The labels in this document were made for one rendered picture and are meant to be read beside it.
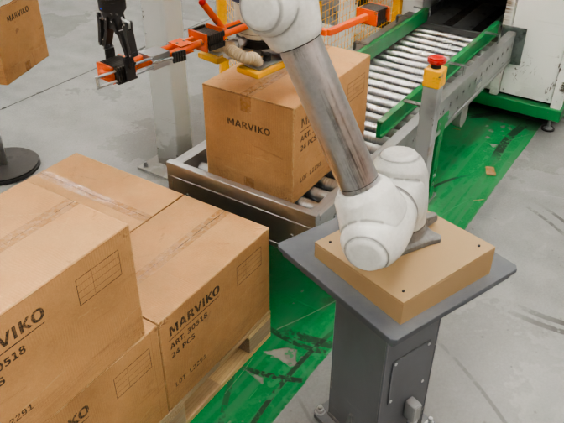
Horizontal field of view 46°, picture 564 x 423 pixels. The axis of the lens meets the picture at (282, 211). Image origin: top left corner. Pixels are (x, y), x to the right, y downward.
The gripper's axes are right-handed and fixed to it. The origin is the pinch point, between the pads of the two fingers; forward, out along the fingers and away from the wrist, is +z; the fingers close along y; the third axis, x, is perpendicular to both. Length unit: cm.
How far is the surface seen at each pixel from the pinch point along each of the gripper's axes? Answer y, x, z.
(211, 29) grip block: 1.5, -36.8, -1.2
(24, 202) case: -3.4, 38.5, 26.7
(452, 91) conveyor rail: -15, -178, 62
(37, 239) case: -21, 45, 27
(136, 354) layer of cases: -33, 30, 71
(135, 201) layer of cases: 27, -17, 67
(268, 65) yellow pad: -12, -49, 11
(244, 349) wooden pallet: -22, -24, 118
